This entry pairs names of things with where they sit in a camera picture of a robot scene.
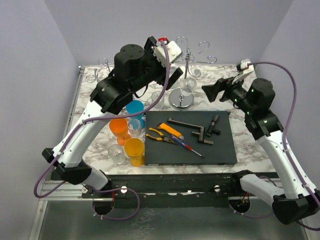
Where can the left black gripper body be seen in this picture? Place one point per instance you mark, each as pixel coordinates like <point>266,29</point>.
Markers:
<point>154,69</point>

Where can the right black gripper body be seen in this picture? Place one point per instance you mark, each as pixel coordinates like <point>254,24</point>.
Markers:
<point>236,92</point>

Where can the clear stemless wine glass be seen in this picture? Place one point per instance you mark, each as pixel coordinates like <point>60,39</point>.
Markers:
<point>175,68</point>

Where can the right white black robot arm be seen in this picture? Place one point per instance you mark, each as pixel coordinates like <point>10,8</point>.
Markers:
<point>298,197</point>

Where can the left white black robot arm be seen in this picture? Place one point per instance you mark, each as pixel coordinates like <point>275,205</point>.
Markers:
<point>134,68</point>

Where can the small clear wine glass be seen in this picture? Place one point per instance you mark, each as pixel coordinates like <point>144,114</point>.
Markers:
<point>134,127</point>

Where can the black t-shaped tool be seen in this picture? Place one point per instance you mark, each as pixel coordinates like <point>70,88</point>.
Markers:
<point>212,127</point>

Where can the blue plastic goblet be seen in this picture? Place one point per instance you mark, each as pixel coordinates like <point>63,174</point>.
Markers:
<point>134,107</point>

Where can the yellow utility knife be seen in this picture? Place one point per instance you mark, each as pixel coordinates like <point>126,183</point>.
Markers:
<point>170,130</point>

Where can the red blue screwdriver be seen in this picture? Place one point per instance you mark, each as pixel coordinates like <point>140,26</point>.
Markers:
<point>184,145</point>

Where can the dark grey tray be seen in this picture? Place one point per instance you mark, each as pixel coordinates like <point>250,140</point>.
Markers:
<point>221,152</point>

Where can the orange plastic goblet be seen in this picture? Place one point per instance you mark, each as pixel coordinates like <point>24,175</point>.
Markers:
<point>119,127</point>

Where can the yellow plastic cup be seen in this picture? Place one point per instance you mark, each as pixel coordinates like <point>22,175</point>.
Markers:
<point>134,148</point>

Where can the clear glass near front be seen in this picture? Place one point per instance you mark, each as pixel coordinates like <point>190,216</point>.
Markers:
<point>117,153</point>

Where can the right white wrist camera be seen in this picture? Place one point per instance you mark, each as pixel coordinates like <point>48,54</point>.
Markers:
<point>244,69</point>

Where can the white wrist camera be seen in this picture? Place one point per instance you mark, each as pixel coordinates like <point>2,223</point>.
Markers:
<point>167,50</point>
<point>244,69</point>

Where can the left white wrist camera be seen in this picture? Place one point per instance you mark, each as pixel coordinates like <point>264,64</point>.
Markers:
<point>167,50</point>

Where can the long black metal bracket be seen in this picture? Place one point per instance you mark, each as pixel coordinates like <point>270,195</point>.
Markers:
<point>199,131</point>

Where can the small chrome wire rack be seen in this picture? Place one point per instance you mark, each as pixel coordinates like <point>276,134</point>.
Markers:
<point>101,71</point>

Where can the yellow handled pliers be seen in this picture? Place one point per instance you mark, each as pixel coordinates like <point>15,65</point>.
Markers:
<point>160,138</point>

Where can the aluminium frame rail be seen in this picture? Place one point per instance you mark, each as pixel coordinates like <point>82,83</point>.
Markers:
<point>68,192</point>

